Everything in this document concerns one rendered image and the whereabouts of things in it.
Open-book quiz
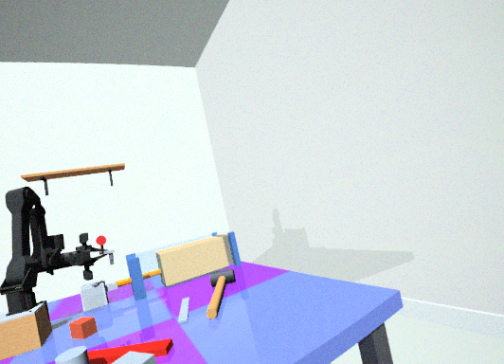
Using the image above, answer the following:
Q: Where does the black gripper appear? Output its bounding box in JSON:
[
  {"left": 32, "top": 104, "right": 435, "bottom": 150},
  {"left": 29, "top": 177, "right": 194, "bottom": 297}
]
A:
[{"left": 65, "top": 232, "right": 109, "bottom": 281}]

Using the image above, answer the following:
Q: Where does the red flat bar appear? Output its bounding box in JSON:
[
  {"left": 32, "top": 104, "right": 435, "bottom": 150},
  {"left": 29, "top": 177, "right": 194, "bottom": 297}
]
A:
[{"left": 87, "top": 338, "right": 173, "bottom": 364}]

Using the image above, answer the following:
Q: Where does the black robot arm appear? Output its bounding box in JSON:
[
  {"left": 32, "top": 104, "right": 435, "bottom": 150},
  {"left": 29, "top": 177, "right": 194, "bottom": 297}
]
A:
[{"left": 0, "top": 187, "right": 92, "bottom": 316}]

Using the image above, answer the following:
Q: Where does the mallet with grey head and wooden handle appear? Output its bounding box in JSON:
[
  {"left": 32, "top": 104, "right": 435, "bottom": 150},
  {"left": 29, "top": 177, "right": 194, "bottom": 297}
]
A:
[{"left": 207, "top": 268, "right": 236, "bottom": 319}]

